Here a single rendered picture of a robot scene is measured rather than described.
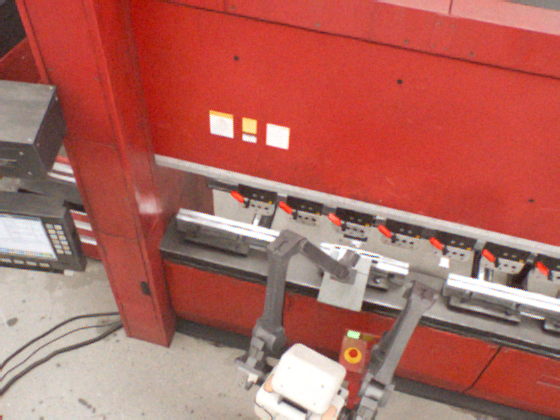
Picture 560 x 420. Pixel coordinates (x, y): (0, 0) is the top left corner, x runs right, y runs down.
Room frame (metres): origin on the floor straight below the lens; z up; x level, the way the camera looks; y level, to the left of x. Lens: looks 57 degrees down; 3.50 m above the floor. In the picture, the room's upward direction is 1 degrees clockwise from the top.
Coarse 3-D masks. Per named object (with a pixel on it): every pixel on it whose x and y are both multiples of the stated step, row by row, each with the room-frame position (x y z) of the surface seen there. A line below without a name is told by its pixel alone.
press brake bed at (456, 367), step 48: (192, 288) 1.66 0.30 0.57; (240, 288) 1.60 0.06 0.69; (288, 288) 1.54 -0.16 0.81; (192, 336) 1.68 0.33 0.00; (240, 336) 1.66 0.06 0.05; (288, 336) 1.53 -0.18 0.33; (336, 336) 1.47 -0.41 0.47; (432, 336) 1.36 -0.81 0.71; (480, 336) 1.32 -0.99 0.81; (432, 384) 1.37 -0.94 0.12; (480, 384) 1.28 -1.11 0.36; (528, 384) 1.23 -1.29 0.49
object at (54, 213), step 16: (0, 192) 1.47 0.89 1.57; (0, 208) 1.38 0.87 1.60; (16, 208) 1.38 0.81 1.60; (32, 208) 1.38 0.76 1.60; (48, 208) 1.38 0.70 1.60; (64, 208) 1.38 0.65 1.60; (48, 224) 1.35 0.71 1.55; (64, 224) 1.35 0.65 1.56; (48, 240) 1.35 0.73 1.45; (64, 240) 1.35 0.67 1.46; (80, 240) 1.45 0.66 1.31; (0, 256) 1.38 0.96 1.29; (16, 256) 1.37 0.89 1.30; (32, 256) 1.37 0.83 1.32; (64, 256) 1.35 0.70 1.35; (80, 256) 1.36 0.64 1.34
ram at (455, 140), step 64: (128, 0) 1.81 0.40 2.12; (192, 64) 1.75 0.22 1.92; (256, 64) 1.70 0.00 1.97; (320, 64) 1.64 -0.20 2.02; (384, 64) 1.59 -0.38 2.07; (448, 64) 1.55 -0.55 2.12; (192, 128) 1.76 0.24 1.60; (256, 128) 1.70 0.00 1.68; (320, 128) 1.64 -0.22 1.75; (384, 128) 1.58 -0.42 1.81; (448, 128) 1.53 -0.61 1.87; (512, 128) 1.48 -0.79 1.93; (320, 192) 1.63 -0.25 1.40; (384, 192) 1.57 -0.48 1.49; (448, 192) 1.51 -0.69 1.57; (512, 192) 1.46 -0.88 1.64
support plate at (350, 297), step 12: (336, 252) 1.61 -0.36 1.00; (360, 264) 1.56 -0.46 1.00; (324, 276) 1.49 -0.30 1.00; (360, 276) 1.50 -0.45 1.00; (324, 288) 1.43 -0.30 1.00; (336, 288) 1.43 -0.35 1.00; (348, 288) 1.44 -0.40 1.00; (360, 288) 1.44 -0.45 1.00; (324, 300) 1.38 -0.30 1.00; (336, 300) 1.38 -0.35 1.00; (348, 300) 1.38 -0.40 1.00; (360, 300) 1.38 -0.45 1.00
